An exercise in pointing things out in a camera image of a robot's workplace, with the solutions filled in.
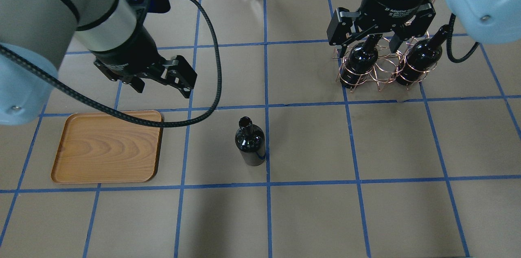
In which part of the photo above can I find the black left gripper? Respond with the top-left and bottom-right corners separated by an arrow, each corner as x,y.
94,52 -> 197,99

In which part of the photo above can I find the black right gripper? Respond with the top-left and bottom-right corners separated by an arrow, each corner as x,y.
327,0 -> 436,58

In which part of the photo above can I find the dark wine bottle two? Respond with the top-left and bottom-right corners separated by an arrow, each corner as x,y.
234,116 -> 266,166

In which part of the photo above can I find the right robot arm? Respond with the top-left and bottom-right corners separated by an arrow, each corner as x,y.
327,0 -> 521,56

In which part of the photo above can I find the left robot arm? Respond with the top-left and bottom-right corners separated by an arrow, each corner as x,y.
1,0 -> 197,126

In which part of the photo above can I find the dark wine bottle three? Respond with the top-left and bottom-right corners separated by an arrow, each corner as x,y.
339,34 -> 383,89

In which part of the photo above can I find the dark wine bottle one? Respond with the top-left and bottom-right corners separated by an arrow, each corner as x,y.
395,24 -> 451,86

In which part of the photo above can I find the wooden tray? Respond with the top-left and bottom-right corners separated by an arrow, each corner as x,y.
50,113 -> 163,184

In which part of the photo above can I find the copper wire bottle basket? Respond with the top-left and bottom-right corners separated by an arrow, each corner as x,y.
334,0 -> 435,91

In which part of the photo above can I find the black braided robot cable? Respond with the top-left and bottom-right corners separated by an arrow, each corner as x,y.
0,0 -> 222,128

